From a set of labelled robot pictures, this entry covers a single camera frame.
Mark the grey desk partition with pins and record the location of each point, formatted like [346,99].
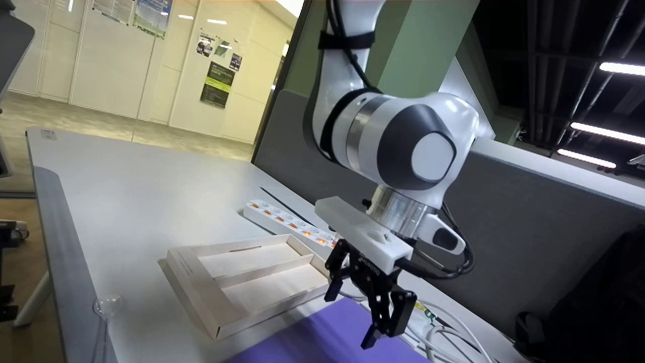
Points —
[536,225]

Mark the blue purple mat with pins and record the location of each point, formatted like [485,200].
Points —
[331,335]

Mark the wall posters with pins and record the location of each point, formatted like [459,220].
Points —
[222,69]

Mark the wooden divided tray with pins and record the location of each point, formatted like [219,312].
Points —
[237,286]

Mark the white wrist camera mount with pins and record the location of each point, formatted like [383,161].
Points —
[374,241]

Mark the clear plastic spoon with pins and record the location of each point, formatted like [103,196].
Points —
[105,310]

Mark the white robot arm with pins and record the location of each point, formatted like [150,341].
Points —
[411,149]

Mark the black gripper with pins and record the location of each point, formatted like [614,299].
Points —
[387,301]

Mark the green pillar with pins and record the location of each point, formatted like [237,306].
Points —
[414,48]

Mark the white power strip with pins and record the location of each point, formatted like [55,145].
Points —
[285,222]

